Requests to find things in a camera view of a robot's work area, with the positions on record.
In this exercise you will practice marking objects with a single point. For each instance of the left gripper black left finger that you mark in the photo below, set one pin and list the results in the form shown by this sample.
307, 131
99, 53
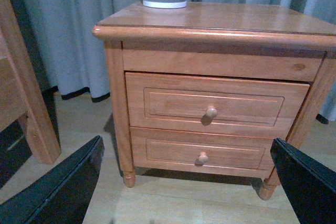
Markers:
63, 194

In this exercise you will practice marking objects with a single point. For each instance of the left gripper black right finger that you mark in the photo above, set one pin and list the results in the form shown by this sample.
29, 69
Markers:
309, 185

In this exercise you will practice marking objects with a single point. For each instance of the wooden drawer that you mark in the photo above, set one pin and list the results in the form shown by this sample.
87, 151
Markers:
202, 153
213, 105

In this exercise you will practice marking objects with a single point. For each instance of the wooden nightstand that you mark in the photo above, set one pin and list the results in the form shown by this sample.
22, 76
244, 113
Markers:
229, 41

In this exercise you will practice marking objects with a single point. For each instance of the grey curtain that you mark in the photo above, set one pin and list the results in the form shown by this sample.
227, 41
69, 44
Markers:
65, 55

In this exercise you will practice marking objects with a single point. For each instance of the wooden bed frame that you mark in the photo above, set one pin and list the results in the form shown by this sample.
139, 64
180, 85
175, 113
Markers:
21, 98

